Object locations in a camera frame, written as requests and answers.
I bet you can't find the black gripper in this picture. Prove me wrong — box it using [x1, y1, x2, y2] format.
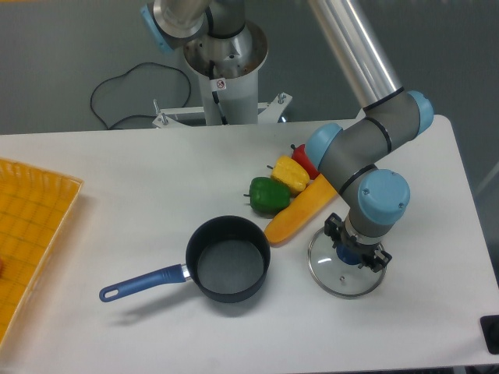
[324, 213, 392, 272]

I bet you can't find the green toy bell pepper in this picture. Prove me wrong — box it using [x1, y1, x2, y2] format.
[244, 177, 291, 214]

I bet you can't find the yellow toy bell pepper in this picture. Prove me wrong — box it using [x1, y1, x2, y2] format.
[267, 155, 310, 196]

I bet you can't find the red toy bell pepper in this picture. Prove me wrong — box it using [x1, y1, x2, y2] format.
[290, 144, 320, 180]

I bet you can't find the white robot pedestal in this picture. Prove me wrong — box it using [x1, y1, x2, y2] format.
[153, 21, 292, 129]

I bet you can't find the black pedestal cable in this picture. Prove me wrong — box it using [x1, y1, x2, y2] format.
[209, 60, 229, 126]

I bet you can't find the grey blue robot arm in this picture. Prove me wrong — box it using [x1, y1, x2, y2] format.
[140, 1, 434, 272]

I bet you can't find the black corner device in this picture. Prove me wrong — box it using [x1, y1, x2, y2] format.
[480, 315, 499, 355]

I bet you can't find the black saucepan blue handle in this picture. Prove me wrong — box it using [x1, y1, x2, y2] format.
[99, 216, 271, 303]

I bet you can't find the yellow plastic basket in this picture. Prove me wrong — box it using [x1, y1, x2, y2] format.
[1, 158, 83, 341]

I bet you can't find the black floor cable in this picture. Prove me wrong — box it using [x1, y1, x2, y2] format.
[90, 62, 192, 130]

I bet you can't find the glass lid blue knob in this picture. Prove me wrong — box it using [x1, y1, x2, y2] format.
[307, 228, 387, 299]

